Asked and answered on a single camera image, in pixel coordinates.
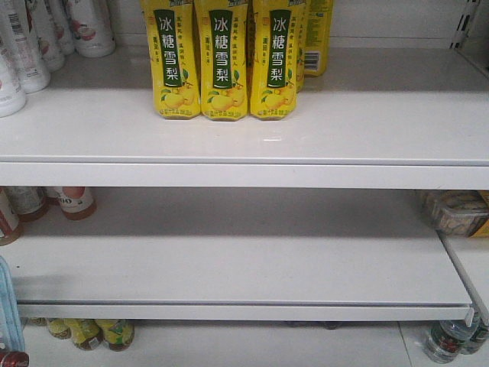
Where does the orange juice bottle right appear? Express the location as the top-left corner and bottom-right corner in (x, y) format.
(54, 187), (97, 221)

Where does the white metal shelving unit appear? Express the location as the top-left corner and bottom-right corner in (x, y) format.
(1, 1), (488, 366)

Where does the yellow pear drink bottle left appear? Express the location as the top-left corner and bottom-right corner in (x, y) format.
(141, 1), (201, 119)

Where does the yellow tea bottle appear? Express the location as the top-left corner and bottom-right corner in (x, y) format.
(63, 318), (103, 351)
(95, 319), (134, 352)

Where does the yellow pear drink bottle middle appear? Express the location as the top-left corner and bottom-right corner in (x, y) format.
(194, 1), (248, 121)

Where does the yellow pear drink bottle right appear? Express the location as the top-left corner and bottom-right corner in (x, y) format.
(250, 1), (307, 121)

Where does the red coca-cola bottle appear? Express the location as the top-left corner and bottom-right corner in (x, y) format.
(0, 351), (30, 367)

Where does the clear plastic snack tub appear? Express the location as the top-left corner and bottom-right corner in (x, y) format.
(417, 190), (488, 238)

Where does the yellow pear drink bottle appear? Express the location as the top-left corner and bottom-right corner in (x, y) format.
(194, 1), (248, 121)
(141, 1), (201, 119)
(250, 1), (307, 121)

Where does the light blue plastic basket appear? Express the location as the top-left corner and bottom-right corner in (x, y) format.
(1, 258), (25, 352)

